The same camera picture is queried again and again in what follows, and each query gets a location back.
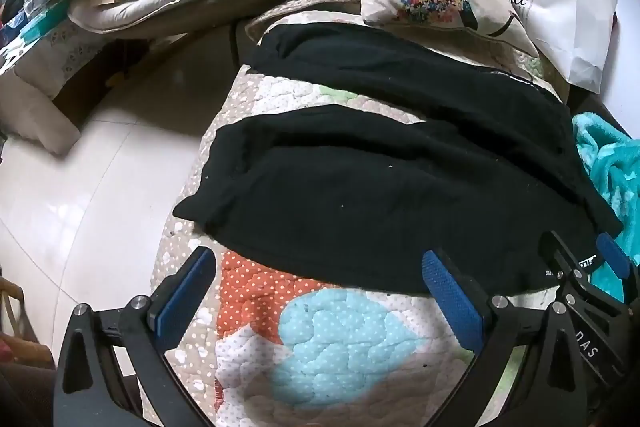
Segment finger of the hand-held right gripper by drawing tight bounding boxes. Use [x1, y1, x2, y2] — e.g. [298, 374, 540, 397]
[596, 232, 640, 303]
[539, 231, 598, 293]

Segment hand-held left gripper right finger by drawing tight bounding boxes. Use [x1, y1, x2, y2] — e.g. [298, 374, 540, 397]
[421, 248, 601, 427]

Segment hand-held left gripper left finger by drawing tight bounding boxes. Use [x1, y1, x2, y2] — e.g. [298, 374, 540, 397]
[54, 246, 218, 427]

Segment black pants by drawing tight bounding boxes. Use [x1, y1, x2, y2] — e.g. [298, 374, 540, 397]
[171, 23, 623, 295]

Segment teal star fleece blanket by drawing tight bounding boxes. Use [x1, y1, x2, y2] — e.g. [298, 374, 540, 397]
[571, 113, 640, 288]

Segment quilted heart-print blanket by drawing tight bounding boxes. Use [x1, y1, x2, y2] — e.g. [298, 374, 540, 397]
[150, 0, 571, 427]

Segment brown wooden chair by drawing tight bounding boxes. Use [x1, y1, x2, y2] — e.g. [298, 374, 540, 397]
[0, 277, 56, 368]

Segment white paper bag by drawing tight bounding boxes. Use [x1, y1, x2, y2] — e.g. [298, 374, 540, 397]
[480, 0, 619, 94]

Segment beige patterned sofa cushion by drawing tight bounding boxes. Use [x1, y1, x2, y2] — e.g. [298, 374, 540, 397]
[0, 19, 121, 155]

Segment teal packet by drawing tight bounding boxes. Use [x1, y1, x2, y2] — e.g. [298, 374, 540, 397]
[20, 0, 71, 42]

